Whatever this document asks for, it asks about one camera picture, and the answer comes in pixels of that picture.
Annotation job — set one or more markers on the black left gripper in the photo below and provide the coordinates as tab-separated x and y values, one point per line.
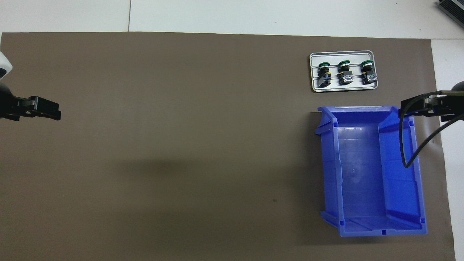
11	105

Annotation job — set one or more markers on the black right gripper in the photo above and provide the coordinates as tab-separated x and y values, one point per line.
451	105

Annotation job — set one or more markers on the green push button switch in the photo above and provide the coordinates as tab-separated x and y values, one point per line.
345	74
324	76
368	72

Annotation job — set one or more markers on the blue plastic storage bin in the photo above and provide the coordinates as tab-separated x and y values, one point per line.
362	174

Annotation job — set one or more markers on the grey metal tray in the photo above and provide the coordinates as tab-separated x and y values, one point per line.
344	56

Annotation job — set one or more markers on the grey ribbed device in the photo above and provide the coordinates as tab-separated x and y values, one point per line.
453	9

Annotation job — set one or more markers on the brown table mat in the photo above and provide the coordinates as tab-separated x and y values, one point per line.
181	145

